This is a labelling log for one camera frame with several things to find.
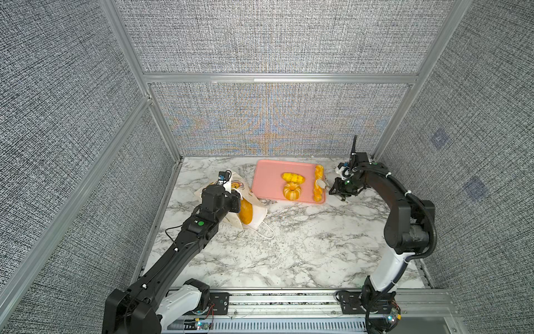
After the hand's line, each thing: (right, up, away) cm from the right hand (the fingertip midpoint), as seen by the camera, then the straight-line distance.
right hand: (333, 191), depth 94 cm
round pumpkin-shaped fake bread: (-18, 0, +7) cm, 19 cm away
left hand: (-42, +1, -14) cm, 44 cm away
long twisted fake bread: (-4, +8, +10) cm, 14 cm away
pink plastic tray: (-30, +5, +16) cm, 34 cm away
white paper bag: (-34, -8, +1) cm, 35 cm away
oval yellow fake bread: (-17, +6, +13) cm, 22 cm away
